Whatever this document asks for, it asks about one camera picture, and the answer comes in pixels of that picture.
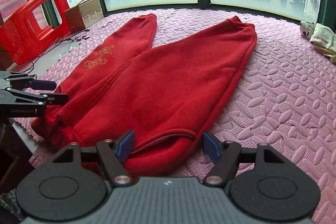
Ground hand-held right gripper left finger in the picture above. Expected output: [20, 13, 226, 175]
[51, 130, 136, 186]

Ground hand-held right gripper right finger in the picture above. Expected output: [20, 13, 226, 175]
[202, 132, 286, 186]

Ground red pants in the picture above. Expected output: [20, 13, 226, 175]
[31, 14, 257, 178]

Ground pink foam mat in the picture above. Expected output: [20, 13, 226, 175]
[13, 7, 336, 224]

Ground cardboard box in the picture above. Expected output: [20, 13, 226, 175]
[64, 0, 103, 32]

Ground dark patterned cloth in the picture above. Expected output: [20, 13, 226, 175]
[0, 189, 24, 220]

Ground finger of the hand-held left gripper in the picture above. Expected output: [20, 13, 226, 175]
[0, 88, 69, 107]
[0, 71, 57, 90]

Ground beige spotted garment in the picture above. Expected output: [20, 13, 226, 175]
[299, 21, 317, 38]

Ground red plastic stool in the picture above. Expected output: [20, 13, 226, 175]
[0, 0, 73, 65]

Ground yellow floral garment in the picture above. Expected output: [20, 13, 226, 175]
[310, 23, 336, 64]

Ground black cable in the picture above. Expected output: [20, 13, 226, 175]
[25, 28, 91, 73]

